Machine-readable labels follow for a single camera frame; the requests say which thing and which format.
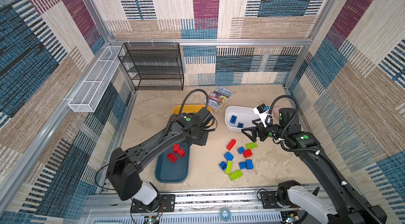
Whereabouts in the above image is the green lego brick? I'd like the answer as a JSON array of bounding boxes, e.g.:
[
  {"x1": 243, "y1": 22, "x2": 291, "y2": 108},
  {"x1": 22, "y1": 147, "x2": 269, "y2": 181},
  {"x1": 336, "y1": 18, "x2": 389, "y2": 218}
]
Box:
[{"x1": 245, "y1": 142, "x2": 258, "y2": 150}]

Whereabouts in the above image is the small blue lego brick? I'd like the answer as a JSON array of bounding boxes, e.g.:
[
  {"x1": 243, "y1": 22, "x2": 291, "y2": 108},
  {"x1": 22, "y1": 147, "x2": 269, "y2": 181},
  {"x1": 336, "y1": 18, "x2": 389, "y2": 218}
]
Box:
[{"x1": 237, "y1": 147, "x2": 245, "y2": 154}]

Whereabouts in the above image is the red square lego brick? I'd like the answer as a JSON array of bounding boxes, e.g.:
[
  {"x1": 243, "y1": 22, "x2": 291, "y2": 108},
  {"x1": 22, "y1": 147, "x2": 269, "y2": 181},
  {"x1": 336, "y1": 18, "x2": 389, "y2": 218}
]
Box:
[{"x1": 176, "y1": 148, "x2": 186, "y2": 158}]

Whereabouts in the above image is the red long lego brick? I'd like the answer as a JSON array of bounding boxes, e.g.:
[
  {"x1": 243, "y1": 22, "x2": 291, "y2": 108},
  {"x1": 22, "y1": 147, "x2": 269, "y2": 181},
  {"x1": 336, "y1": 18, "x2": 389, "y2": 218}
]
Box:
[{"x1": 226, "y1": 139, "x2": 236, "y2": 151}]

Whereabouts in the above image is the blue tall brick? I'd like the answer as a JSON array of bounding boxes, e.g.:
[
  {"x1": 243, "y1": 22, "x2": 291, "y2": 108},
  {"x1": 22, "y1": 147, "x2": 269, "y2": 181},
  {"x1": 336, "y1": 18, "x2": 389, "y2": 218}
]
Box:
[{"x1": 246, "y1": 160, "x2": 254, "y2": 170}]

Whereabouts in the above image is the green long brick bottom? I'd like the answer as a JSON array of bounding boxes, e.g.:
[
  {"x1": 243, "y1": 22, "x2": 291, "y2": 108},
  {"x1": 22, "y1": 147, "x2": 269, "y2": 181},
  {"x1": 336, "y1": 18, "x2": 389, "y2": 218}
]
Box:
[{"x1": 229, "y1": 170, "x2": 243, "y2": 181}]

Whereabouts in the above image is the green long brick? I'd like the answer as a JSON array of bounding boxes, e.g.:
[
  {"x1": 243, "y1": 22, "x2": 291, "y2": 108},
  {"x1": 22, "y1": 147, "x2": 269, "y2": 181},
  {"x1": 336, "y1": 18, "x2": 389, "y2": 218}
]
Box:
[
  {"x1": 229, "y1": 170, "x2": 243, "y2": 181},
  {"x1": 225, "y1": 161, "x2": 233, "y2": 174}
]

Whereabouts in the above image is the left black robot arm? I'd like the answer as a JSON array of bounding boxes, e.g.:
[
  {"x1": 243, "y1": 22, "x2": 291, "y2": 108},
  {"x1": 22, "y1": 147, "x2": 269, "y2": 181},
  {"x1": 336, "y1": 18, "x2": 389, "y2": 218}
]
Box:
[{"x1": 102, "y1": 102, "x2": 216, "y2": 212}]

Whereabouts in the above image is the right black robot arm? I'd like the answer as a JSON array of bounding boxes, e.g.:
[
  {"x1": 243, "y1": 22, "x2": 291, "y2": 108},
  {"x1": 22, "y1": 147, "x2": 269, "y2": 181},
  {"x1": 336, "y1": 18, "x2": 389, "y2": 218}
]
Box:
[{"x1": 242, "y1": 95, "x2": 387, "y2": 224}]

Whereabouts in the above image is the white plastic bin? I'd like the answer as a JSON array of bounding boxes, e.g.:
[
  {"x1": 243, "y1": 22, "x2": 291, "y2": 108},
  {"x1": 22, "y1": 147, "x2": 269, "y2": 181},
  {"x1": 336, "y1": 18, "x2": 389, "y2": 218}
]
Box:
[{"x1": 225, "y1": 106, "x2": 259, "y2": 132}]

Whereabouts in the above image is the pink pencil case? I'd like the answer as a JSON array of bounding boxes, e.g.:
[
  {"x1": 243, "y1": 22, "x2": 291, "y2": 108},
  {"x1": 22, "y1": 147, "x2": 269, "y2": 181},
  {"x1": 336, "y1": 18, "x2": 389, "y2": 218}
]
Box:
[{"x1": 272, "y1": 106, "x2": 281, "y2": 121}]

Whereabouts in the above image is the yellow plastic bin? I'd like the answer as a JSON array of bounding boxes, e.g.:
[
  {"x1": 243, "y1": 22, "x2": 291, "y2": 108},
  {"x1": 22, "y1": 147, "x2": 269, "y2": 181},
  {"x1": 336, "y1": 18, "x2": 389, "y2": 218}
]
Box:
[{"x1": 172, "y1": 104, "x2": 214, "y2": 127}]

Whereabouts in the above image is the paperback children's book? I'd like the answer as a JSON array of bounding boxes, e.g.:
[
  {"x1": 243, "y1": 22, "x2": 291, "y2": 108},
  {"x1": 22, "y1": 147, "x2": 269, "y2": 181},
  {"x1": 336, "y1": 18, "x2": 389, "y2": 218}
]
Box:
[{"x1": 203, "y1": 86, "x2": 234, "y2": 112}]

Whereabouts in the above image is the dark teal plastic bin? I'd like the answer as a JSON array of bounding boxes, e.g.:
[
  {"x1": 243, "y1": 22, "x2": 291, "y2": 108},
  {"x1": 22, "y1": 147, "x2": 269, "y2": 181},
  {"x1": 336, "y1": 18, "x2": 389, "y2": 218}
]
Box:
[{"x1": 155, "y1": 143, "x2": 190, "y2": 183}]

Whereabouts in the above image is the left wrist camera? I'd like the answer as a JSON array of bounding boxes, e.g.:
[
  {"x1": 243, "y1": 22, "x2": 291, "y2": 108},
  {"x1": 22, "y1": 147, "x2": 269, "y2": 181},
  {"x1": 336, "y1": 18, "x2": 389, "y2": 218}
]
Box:
[{"x1": 196, "y1": 107, "x2": 214, "y2": 127}]

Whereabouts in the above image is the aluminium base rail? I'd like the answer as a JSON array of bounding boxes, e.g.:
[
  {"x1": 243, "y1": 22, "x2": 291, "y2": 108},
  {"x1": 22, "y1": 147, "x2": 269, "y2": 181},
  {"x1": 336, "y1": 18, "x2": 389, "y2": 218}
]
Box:
[{"x1": 78, "y1": 184, "x2": 327, "y2": 224}]

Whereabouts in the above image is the black wire shelf rack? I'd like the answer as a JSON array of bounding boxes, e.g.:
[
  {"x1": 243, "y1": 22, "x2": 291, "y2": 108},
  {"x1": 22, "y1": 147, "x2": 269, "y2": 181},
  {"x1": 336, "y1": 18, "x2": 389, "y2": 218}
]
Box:
[{"x1": 118, "y1": 42, "x2": 184, "y2": 91}]

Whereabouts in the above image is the white wire mesh basket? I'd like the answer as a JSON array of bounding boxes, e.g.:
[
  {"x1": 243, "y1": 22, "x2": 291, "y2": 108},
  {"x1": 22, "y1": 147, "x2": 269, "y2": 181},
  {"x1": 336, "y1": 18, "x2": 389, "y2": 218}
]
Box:
[{"x1": 68, "y1": 46, "x2": 121, "y2": 113}]

